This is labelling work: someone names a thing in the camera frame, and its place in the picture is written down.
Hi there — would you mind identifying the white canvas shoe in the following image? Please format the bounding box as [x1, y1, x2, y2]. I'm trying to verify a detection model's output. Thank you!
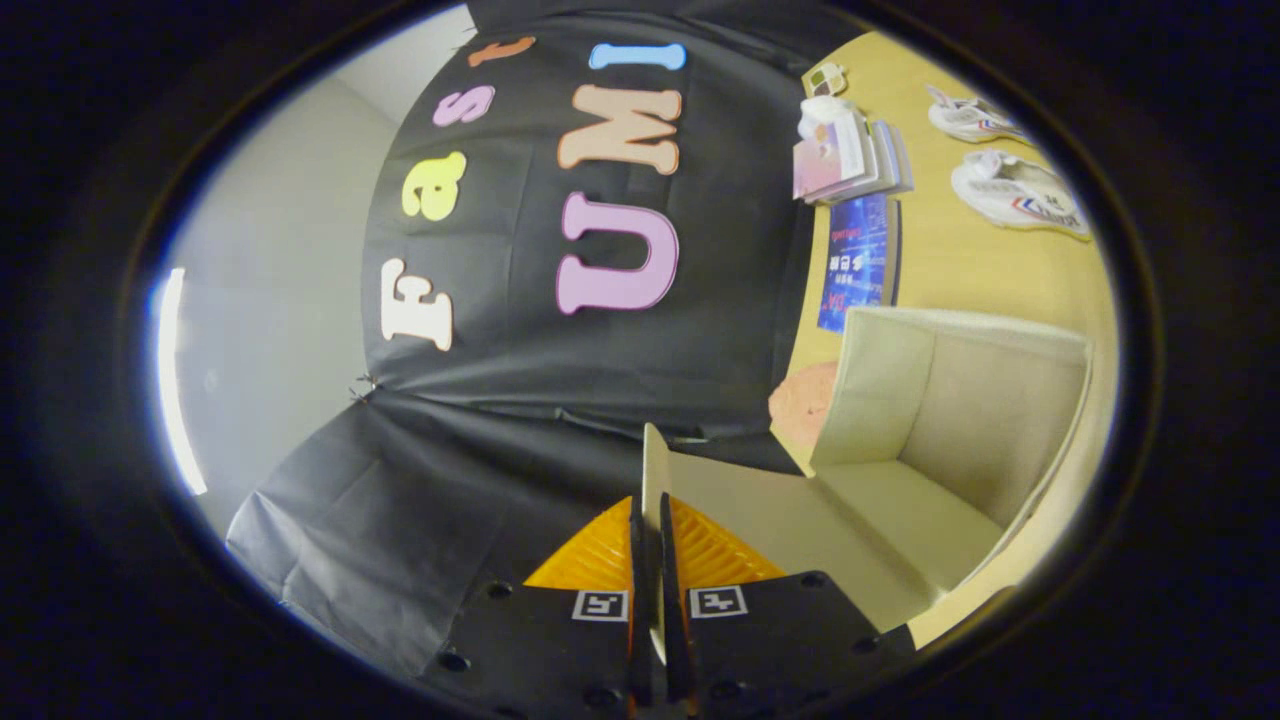
[950, 150, 1093, 241]
[927, 85, 1031, 146]

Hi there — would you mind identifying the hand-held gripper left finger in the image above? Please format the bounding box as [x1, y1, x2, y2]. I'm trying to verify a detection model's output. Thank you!
[420, 497, 641, 719]

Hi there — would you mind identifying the dark blue cover book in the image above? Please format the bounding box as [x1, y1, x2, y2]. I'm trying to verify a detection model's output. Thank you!
[817, 195, 901, 334]

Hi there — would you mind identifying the pink cover book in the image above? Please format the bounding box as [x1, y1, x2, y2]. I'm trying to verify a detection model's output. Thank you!
[792, 110, 881, 204]

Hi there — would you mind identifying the white cover book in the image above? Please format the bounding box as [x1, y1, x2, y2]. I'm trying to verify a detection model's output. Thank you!
[865, 115, 898, 199]

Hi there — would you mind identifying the beige fabric storage box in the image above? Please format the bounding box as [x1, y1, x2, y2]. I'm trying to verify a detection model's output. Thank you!
[640, 305, 1096, 661]

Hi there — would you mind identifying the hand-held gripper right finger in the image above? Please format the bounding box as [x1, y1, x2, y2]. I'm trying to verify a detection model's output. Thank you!
[660, 495, 916, 719]

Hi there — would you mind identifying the black backdrop cloth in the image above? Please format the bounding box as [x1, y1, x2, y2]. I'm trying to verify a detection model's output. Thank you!
[225, 0, 871, 681]

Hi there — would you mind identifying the white fluffy ball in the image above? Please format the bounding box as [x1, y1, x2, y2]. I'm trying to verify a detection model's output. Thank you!
[798, 95, 857, 141]

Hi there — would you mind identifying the pale blue cover book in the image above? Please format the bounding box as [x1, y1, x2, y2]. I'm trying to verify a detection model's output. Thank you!
[885, 120, 913, 196]

